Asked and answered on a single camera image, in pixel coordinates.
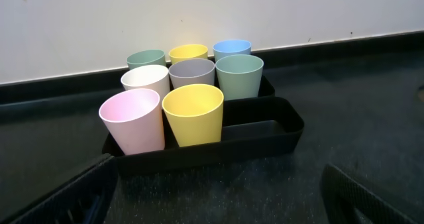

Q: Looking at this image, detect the blue cup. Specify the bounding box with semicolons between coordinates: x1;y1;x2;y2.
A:
212;38;252;62

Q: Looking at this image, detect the pink cup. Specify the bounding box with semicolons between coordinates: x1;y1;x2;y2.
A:
98;87;166;156

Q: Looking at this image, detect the yellow cup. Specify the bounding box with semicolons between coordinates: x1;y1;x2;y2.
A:
161;83;225;148
168;44;209;65

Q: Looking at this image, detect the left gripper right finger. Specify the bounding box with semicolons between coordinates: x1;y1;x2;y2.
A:
319;163;424;224

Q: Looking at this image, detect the green cup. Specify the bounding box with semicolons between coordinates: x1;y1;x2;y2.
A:
126;49;167;71
215;54;265;101

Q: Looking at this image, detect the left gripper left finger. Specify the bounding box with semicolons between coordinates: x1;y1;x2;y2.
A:
0;153;119;224

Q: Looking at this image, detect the white cup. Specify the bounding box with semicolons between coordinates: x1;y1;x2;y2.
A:
120;64;171;109

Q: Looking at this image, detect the black tray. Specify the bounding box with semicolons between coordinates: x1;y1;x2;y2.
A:
101;74;305;177

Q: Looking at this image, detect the grey cup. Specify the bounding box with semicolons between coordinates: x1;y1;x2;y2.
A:
168;58;216;89

